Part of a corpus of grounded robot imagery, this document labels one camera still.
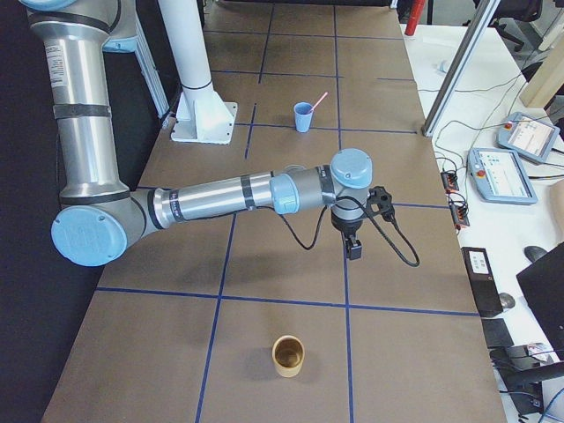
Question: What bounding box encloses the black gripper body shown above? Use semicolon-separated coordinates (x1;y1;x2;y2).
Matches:
331;214;362;241

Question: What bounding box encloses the blue ribbed cup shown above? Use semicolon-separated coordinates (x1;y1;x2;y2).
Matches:
293;102;314;133

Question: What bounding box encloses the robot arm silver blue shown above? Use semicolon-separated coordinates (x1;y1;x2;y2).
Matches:
25;1;375;267

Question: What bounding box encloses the wooden bamboo cup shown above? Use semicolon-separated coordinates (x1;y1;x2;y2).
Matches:
271;335;305;378

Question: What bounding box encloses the lower orange black connector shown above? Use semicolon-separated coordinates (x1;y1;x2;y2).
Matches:
449;200;470;229

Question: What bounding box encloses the orange black connector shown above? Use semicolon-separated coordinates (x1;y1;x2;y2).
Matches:
449;200;470;229
441;171;459;194

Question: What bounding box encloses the upper orange black connector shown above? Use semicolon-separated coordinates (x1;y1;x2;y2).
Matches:
441;171;459;194

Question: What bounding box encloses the black rectangular box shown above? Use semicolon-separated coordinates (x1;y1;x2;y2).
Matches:
461;247;503;318

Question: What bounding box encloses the near teach pendant tablet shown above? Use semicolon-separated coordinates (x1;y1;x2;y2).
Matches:
467;148;538;205

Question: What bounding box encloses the teach pendant tablet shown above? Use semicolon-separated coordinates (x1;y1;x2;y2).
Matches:
467;148;538;205
496;112;560;164

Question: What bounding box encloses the black computer mouse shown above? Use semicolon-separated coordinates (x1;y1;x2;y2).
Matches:
523;246;547;263

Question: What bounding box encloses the black laptop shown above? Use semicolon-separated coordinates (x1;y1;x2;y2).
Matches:
516;243;563;359

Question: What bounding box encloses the far teach pendant tablet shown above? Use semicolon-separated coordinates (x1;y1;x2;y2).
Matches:
496;112;560;164

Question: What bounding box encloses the red cylinder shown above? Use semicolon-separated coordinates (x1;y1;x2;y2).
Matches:
404;0;427;37

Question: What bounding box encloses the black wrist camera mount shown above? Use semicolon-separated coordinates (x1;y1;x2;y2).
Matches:
367;186;396;223

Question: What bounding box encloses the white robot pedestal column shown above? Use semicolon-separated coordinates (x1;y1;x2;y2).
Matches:
159;0;238;145

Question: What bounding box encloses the aluminium frame post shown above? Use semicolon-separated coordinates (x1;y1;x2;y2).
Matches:
421;0;501;137

